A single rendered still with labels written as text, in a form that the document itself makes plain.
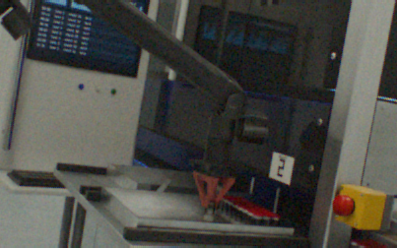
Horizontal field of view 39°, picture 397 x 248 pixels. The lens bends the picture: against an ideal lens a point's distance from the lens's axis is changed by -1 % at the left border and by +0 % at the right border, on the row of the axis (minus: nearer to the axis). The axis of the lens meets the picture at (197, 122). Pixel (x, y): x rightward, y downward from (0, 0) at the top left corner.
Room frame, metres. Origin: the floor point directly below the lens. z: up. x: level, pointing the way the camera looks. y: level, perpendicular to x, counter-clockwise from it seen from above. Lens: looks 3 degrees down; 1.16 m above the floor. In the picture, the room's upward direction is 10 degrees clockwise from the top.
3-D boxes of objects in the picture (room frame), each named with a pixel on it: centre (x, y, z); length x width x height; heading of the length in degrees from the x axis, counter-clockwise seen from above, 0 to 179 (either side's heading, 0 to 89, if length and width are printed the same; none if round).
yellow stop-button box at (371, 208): (1.07, -0.34, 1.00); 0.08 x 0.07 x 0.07; 115
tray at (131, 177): (1.56, 0.02, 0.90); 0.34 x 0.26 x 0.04; 115
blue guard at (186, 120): (2.04, 0.15, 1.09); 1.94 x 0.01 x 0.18; 25
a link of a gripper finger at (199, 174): (1.24, -0.06, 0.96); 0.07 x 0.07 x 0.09; 39
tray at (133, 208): (1.20, -0.02, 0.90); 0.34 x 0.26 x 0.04; 115
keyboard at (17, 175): (1.77, 0.34, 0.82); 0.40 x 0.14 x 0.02; 124
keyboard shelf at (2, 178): (1.82, 0.38, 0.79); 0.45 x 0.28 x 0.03; 124
